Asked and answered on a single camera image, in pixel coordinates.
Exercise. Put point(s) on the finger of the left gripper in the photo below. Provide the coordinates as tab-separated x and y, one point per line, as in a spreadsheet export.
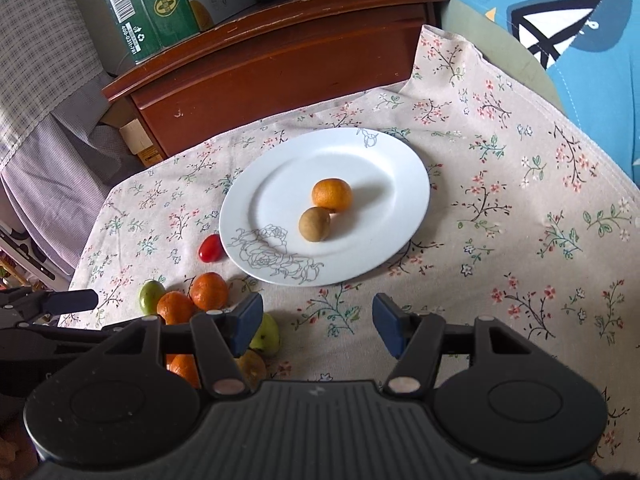
59	303

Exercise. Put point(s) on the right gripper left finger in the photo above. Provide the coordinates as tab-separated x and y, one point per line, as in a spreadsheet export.
220	339

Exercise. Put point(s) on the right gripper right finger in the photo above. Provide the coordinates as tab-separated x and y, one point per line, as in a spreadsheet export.
413	340

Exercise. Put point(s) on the orange mandarin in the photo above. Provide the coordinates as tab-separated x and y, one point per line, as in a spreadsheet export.
334	195
209	291
253	368
184	366
175	308

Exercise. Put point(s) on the green jujube fruit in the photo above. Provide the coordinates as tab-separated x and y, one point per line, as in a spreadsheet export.
149	296
267	340

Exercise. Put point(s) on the red cherry tomato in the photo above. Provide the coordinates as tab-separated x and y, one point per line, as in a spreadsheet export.
211	249

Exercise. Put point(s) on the brown longan fruit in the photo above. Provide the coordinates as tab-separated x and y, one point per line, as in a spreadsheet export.
314	224

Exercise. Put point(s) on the floral tablecloth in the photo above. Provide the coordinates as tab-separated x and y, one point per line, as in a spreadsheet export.
529	222

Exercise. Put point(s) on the white floral plate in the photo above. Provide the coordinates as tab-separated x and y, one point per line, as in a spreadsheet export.
258	223

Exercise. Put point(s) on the cardboard box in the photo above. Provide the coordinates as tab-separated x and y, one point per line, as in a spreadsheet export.
139	143

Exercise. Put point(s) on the checked grey curtain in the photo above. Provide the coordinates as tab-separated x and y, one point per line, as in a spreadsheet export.
58	158

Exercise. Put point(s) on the brown wooden cabinet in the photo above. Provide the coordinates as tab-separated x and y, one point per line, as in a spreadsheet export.
268	60

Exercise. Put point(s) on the green grey cushion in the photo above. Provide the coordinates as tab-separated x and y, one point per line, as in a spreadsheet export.
500	48

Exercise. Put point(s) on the blue shark plush pillow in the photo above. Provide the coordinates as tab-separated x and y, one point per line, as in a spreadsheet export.
590	51

